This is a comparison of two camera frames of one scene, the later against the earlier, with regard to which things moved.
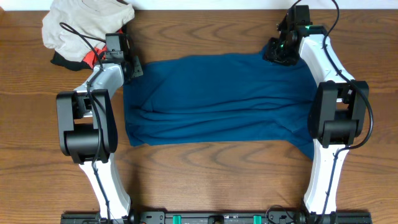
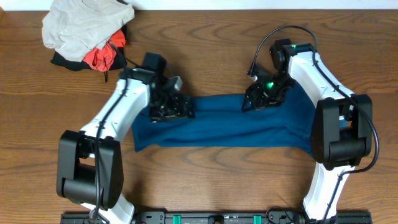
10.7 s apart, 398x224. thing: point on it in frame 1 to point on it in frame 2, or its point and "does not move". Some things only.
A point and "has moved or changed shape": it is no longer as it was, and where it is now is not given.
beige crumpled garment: [75, 27] does not move
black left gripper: [136, 70] to [175, 112]
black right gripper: [270, 54] to [254, 91]
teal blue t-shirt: [219, 98] has moved or changed shape
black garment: [58, 58] does not move
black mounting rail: [216, 217] does not move
